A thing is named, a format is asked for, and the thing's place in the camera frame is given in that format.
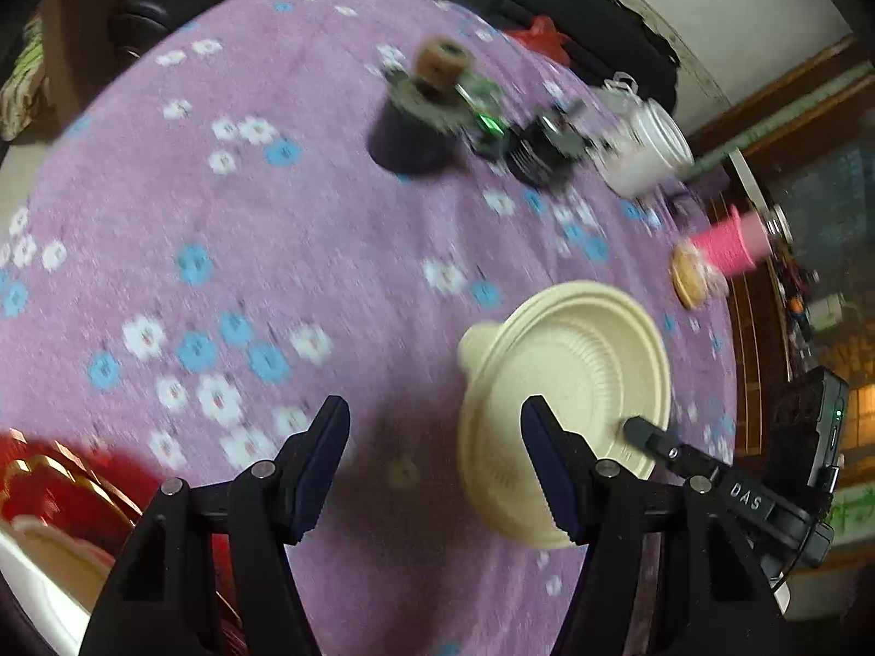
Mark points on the white plastic jar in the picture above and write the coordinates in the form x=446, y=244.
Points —
x=642, y=150

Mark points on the brown wooden chair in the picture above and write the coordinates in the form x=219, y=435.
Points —
x=82, y=13

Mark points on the red flower-shaped glass plate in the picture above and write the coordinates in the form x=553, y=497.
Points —
x=68, y=485

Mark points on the black finned block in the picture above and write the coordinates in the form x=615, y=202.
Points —
x=543, y=150

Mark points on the white paper bowl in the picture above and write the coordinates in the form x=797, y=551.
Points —
x=27, y=587

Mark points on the pink sleeved bottle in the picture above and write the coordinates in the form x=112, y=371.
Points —
x=728, y=246

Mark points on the black cylinder with gear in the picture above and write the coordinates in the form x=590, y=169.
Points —
x=410, y=130

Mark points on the striped cloth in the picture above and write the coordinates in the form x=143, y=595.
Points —
x=24, y=82

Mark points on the small beige ribbed bowl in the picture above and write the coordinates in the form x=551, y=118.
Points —
x=581, y=369

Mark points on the brown roll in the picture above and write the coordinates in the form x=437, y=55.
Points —
x=441, y=63

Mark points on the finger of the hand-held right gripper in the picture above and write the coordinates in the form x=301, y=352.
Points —
x=697, y=471

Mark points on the purple floral tablecloth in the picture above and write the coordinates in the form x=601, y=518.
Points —
x=273, y=273

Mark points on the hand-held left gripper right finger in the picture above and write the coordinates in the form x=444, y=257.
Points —
x=557, y=471

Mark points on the red plastic bag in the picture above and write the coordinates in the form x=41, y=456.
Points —
x=543, y=37

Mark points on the wooden glass-front cabinet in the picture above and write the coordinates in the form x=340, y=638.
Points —
x=806, y=218

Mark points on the wrapped round pastry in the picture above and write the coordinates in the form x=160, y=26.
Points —
x=687, y=277

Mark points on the white cloth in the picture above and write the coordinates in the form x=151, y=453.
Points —
x=783, y=594

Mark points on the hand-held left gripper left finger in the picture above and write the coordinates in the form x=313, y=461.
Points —
x=318, y=471

